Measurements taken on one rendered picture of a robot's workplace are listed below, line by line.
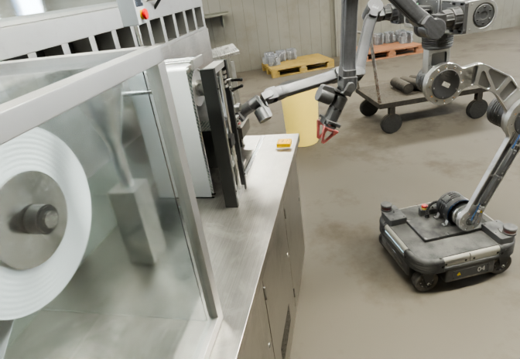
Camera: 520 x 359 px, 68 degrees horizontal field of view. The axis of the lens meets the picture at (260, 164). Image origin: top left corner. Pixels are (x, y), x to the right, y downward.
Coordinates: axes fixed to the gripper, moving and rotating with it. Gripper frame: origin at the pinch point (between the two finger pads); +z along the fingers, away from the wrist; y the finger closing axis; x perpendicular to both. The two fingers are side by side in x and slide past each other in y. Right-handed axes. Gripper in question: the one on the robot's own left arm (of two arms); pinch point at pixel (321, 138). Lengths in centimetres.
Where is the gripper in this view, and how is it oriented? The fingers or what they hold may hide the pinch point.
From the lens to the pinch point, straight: 165.8
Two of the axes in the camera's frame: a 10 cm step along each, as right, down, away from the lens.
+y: 1.8, 4.1, -9.0
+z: -3.7, 8.7, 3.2
